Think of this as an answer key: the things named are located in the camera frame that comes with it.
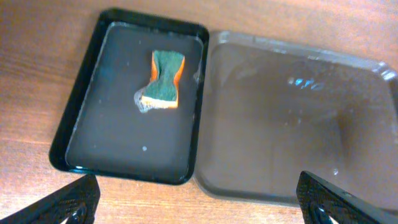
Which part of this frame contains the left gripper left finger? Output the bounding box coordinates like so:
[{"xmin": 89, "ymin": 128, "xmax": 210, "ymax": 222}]
[{"xmin": 1, "ymin": 174, "xmax": 100, "ymax": 224}]

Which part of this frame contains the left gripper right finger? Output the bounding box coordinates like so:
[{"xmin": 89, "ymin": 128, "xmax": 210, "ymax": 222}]
[{"xmin": 296, "ymin": 171, "xmax": 397, "ymax": 224}]

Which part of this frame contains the green orange sponge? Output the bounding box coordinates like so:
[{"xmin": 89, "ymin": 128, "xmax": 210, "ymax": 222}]
[{"xmin": 134, "ymin": 50, "xmax": 185, "ymax": 113}]

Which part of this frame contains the small black tray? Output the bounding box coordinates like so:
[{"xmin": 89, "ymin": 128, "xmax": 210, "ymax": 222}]
[{"xmin": 49, "ymin": 8, "xmax": 210, "ymax": 185}]

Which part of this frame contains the large brown tray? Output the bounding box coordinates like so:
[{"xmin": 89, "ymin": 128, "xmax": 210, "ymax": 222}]
[{"xmin": 195, "ymin": 31, "xmax": 397, "ymax": 212}]

